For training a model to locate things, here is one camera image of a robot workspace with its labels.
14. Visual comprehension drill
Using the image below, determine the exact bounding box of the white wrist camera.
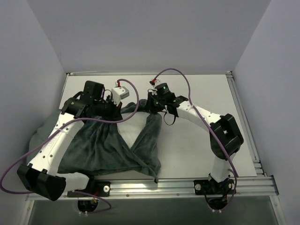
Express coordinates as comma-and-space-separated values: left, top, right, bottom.
111, 86, 130, 105
150, 79, 162, 91

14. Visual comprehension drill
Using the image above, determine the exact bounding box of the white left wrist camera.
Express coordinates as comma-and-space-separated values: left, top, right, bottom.
111, 86, 130, 105

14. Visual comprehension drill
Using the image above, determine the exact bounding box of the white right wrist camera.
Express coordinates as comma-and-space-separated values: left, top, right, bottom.
150, 79, 162, 91

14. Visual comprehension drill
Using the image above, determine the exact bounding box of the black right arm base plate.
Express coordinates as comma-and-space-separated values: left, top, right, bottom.
194, 178, 235, 195

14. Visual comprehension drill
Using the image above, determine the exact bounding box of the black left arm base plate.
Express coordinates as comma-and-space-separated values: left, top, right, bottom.
67, 180, 111, 197

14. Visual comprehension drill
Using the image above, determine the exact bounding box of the aluminium front mounting rail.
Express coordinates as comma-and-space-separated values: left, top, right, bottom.
25, 175, 280, 201

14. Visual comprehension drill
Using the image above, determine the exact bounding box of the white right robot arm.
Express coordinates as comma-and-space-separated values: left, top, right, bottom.
146, 79, 244, 194

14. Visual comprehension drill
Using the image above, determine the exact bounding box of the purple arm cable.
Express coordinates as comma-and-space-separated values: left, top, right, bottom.
0, 79, 140, 213
153, 67, 239, 210

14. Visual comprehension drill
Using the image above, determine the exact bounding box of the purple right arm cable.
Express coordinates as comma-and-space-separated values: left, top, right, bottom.
153, 67, 239, 210

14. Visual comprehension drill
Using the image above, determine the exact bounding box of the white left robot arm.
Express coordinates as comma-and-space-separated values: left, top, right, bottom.
17, 81, 129, 201

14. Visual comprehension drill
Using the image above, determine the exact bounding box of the aluminium table edge rail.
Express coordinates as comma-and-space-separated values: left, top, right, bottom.
226, 71, 267, 177

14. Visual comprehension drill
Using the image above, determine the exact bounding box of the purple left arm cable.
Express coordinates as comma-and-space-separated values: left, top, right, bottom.
0, 79, 140, 213

